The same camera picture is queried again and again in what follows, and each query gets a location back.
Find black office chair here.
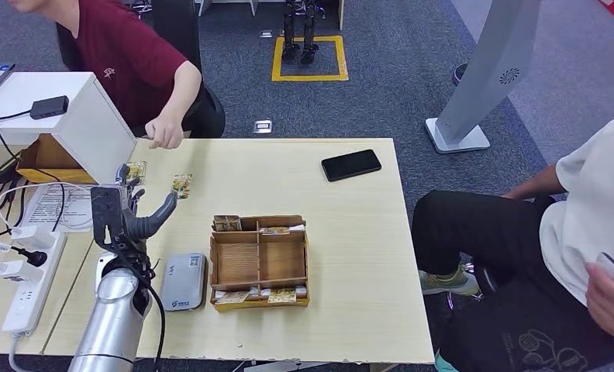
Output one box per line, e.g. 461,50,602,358
55,0,226,140

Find grey card reader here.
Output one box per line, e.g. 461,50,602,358
160,252,208,312

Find wooden card organizer box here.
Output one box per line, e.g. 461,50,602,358
209,214,311,312

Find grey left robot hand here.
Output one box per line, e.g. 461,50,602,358
112,163,178,255

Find brown card stack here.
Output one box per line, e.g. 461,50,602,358
213,214,243,232

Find grey kiosk stand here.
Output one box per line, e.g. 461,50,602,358
424,0,542,154

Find large white charger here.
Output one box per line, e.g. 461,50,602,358
11,226,57,251

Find yellow green patterned card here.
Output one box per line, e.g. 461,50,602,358
126,160,148,186
171,174,194,200

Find black smartphone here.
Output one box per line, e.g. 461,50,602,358
321,149,382,183

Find white cable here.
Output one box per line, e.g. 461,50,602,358
0,182,95,232

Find white riser box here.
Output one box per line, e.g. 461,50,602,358
0,71,137,195

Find small white charger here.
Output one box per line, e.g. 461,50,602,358
0,260,44,284

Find green sneaker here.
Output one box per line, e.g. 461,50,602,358
419,264,480,297

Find white table frame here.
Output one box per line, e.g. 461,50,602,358
195,0,257,17

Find white power strip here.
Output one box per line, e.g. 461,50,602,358
1,232,67,372

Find black humanoid robot legs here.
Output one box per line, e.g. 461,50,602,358
281,0,321,66

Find black power plug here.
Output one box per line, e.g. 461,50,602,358
9,246,49,268

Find bright yellow key card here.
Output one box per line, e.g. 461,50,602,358
267,288,298,304

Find person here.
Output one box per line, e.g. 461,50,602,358
6,0,204,151
411,110,614,372

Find yellow floor tape square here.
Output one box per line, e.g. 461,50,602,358
271,34,350,83

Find teal sneaker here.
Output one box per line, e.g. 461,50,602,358
433,350,461,372

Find black adapter box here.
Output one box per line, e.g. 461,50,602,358
29,95,71,121

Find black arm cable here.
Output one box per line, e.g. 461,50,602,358
132,257,167,372

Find printed paper sheet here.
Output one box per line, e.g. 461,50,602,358
19,184,95,233

